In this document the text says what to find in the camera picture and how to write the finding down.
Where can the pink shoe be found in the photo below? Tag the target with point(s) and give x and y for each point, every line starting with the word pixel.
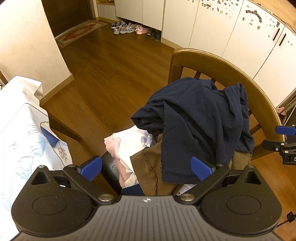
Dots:
pixel 140 30

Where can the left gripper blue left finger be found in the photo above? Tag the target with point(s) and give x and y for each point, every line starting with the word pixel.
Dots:
pixel 91 168

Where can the brown garment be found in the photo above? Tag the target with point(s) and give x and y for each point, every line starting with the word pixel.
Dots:
pixel 148 169

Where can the white pink garment pile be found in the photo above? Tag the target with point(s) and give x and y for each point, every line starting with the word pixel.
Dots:
pixel 122 145

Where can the navy blue t-shirt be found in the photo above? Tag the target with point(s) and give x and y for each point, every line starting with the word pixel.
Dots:
pixel 196 120

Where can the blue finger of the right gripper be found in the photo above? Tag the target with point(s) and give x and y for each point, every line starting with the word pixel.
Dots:
pixel 286 130

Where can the patterned red doormat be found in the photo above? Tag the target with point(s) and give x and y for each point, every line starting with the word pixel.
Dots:
pixel 77 32

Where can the grey white sneaker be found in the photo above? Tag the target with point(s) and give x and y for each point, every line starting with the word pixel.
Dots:
pixel 127 29

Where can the white cabinet with magnets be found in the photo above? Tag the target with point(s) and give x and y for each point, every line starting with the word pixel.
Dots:
pixel 241 32

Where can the wooden chair with clothes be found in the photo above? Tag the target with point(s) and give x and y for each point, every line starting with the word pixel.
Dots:
pixel 222 72

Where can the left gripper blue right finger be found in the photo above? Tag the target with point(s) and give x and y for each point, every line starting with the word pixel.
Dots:
pixel 202 169

